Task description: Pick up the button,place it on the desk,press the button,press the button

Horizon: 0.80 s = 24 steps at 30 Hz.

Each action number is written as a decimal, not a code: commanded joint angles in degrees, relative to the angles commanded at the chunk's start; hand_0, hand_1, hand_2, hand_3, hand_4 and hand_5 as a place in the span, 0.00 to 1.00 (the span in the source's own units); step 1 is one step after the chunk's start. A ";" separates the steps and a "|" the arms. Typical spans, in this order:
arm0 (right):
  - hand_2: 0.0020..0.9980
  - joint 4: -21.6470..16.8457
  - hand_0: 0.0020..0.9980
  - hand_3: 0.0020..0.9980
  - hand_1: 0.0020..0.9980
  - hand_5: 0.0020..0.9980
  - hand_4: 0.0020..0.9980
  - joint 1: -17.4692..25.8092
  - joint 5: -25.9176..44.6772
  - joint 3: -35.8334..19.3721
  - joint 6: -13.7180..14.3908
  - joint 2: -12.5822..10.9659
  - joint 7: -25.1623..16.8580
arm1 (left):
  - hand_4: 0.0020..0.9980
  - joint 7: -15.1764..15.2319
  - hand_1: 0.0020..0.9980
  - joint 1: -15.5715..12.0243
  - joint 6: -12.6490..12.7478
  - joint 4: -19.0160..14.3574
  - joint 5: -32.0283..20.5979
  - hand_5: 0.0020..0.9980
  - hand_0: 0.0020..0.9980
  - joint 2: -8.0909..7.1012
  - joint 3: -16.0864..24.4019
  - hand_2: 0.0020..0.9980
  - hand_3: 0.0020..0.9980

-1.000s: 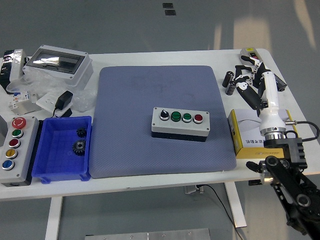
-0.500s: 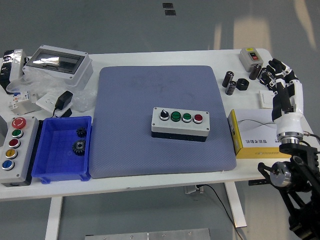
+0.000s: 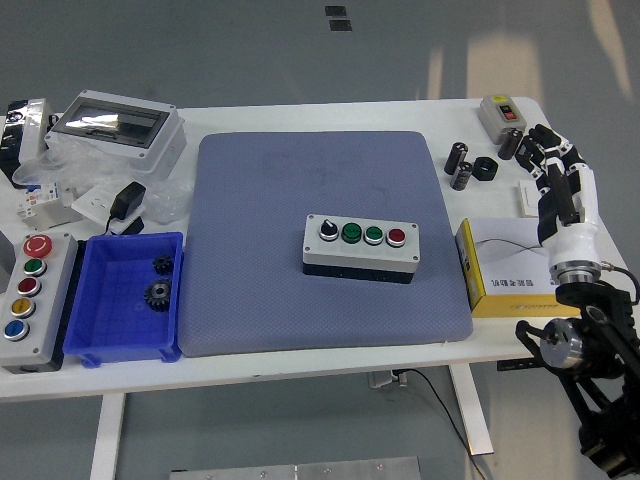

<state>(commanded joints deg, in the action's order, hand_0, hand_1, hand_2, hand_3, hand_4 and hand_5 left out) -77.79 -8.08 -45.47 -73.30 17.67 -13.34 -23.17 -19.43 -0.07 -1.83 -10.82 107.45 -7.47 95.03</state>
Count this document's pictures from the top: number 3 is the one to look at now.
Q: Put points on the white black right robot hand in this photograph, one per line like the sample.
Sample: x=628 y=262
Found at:
x=575 y=240

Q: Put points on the grey four-button control box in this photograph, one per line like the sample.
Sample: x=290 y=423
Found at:
x=360 y=260

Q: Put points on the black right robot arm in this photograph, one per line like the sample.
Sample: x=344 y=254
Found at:
x=600 y=300

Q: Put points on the grey five-button control box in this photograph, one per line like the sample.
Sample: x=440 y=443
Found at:
x=50 y=300

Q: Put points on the yellow white cardboard box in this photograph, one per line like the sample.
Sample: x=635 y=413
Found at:
x=500 y=265

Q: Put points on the black hex nut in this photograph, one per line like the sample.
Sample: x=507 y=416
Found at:
x=485 y=169

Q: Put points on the black cylindrical capacitor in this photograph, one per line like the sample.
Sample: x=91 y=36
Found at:
x=509 y=144
x=456 y=157
x=461 y=175

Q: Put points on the black table control panel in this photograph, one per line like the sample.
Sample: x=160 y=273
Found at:
x=510 y=364

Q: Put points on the white table leg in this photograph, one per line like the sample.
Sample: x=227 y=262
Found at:
x=472 y=410
x=107 y=435

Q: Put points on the dark floor plate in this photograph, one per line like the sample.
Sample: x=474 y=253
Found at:
x=335 y=11
x=340 y=25

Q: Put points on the blue-grey mat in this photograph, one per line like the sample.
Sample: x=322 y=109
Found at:
x=250 y=300

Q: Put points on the small black gear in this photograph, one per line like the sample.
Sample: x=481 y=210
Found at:
x=163 y=264

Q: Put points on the large black gear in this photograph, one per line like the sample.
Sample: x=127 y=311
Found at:
x=159 y=296

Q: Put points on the grey distribution box clear lid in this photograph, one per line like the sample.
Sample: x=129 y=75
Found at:
x=150 y=150

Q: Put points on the black power adapter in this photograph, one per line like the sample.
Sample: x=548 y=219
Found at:
x=127 y=200

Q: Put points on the blue plastic bin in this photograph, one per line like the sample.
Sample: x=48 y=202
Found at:
x=110 y=320

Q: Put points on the clear plastic bag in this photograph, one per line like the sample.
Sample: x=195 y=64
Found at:
x=95 y=167

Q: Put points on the grey metal plate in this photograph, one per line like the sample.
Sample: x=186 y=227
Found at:
x=50 y=217

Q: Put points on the white circuit breaker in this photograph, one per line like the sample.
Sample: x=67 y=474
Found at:
x=42 y=192

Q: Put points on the white black wrapped device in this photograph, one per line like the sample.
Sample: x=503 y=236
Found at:
x=32 y=130

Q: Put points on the white wall switch plate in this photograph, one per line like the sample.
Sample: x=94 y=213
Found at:
x=527 y=200

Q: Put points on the grey two-button switch box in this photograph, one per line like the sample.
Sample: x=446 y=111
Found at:
x=492 y=120

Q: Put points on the grey bracket under table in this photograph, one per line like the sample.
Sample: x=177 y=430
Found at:
x=387 y=379

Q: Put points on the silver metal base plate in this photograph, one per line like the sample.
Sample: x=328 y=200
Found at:
x=300 y=470

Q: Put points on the white wall socket plate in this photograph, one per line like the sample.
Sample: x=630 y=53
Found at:
x=92 y=202

